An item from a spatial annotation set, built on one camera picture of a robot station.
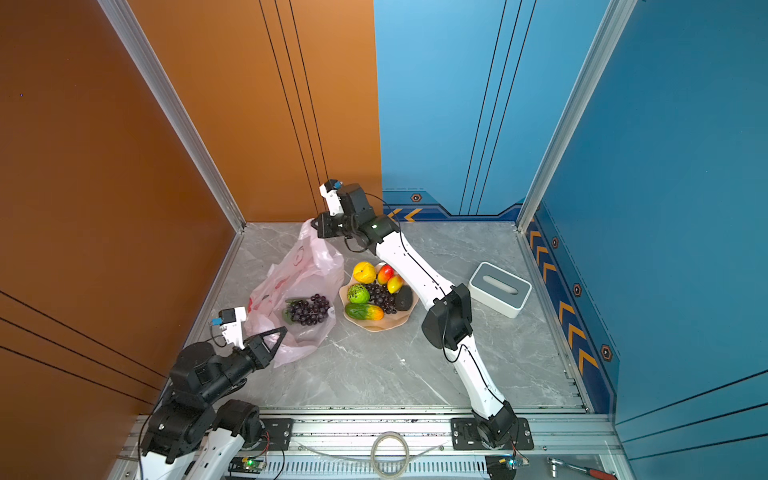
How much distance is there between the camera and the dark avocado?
91cm

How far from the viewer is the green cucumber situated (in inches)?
34.9

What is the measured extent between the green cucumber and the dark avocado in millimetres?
69
